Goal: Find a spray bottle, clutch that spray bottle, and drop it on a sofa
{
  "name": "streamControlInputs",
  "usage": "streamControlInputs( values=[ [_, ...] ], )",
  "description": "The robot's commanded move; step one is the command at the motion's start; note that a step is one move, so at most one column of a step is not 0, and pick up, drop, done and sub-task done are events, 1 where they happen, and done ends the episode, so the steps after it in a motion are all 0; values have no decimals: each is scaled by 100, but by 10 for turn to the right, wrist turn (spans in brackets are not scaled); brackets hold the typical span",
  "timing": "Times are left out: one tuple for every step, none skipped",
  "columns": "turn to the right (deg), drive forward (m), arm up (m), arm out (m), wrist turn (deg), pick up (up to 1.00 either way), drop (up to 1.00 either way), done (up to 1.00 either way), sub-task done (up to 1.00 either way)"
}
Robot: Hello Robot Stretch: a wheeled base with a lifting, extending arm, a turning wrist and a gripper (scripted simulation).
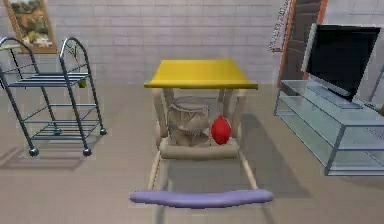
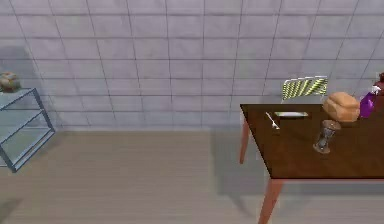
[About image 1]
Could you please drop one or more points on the red round ball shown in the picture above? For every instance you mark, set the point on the red round ball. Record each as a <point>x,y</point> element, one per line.
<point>221,130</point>

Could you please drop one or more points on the black television set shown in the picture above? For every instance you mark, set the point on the black television set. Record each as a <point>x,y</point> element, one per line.
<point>341,56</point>

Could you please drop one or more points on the yellow top wooden table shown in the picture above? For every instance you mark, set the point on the yellow top wooden table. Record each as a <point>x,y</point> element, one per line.
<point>201,73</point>

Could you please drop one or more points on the glass television stand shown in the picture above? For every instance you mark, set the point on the glass television stand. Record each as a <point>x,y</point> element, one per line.
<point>336,125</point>

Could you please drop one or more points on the orange framed room door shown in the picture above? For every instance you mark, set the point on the orange framed room door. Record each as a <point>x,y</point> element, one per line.
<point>301,36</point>

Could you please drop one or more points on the purple backed wooden chair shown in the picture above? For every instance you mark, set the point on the purple backed wooden chair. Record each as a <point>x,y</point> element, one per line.
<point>201,198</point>

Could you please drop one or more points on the grey woven basket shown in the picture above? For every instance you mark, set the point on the grey woven basket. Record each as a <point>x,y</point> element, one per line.
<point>188,120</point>

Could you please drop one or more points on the framed wall picture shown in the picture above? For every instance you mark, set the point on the framed wall picture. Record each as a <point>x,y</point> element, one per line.
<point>30,25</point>

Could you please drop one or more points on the small green object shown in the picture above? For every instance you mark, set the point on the small green object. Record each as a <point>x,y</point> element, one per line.
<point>82,83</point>

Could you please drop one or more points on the dark metal wheeled trolley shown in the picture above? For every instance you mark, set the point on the dark metal wheeled trolley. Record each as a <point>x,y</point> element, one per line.
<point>55,80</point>

